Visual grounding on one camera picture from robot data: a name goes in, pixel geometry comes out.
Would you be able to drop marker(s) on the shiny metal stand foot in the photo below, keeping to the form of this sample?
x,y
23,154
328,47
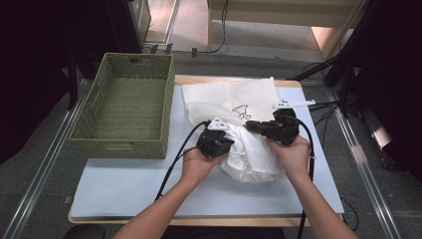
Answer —
x,y
378,132

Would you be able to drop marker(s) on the small black floor block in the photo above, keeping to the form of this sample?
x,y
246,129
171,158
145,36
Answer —
x,y
168,48
154,48

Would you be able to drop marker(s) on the pale blue table board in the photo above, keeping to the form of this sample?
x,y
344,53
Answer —
x,y
126,186

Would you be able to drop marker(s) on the dark curtain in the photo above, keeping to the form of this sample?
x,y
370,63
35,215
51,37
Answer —
x,y
398,83
33,66

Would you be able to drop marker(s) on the green woven basket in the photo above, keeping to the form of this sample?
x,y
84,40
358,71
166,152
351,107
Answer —
x,y
126,109

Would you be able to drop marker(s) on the black upright post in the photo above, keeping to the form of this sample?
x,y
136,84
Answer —
x,y
72,86

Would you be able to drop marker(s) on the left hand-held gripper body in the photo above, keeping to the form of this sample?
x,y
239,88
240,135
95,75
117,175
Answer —
x,y
212,142

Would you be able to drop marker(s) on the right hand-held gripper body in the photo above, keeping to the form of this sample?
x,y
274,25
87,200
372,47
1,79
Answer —
x,y
282,129

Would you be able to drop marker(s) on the black metal stand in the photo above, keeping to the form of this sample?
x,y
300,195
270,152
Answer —
x,y
345,86

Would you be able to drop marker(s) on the person's left hand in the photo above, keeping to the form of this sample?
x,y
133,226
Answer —
x,y
197,166

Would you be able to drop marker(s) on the light wooden furniture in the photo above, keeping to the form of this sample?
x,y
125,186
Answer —
x,y
265,20

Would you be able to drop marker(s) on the person's dark clothing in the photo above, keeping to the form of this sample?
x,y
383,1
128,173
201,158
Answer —
x,y
225,234

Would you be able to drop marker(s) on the person's right hand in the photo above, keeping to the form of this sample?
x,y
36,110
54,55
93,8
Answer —
x,y
293,159

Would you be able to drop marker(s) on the metal floor rail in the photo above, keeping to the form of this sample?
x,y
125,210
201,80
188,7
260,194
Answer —
x,y
358,156
44,169

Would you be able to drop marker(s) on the dark cabinet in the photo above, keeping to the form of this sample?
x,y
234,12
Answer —
x,y
126,23

